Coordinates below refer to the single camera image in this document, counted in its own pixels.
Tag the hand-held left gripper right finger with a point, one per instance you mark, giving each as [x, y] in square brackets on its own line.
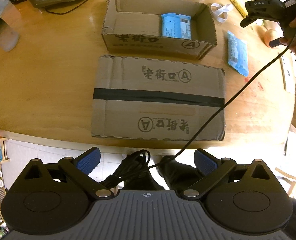
[204, 160]

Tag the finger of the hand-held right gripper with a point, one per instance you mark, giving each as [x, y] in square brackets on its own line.
[249, 21]

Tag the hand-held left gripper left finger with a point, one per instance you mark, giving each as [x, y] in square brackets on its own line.
[89, 160]

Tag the blue plastic packet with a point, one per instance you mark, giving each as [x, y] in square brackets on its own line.
[173, 27]
[237, 55]

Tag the white teal packet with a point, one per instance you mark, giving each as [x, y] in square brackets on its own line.
[287, 75]

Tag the brown cardboard lid black tape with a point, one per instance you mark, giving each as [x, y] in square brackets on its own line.
[150, 80]

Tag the brown cardboard box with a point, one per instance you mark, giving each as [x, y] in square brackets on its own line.
[138, 42]

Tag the wooden desktop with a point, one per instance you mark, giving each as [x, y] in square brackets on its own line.
[38, 80]

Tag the yellow wet wipes pack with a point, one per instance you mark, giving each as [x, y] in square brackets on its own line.
[237, 3]

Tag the white elastic band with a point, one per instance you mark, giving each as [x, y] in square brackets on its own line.
[221, 11]

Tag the wooden stool frame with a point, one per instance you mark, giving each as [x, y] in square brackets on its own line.
[291, 177]

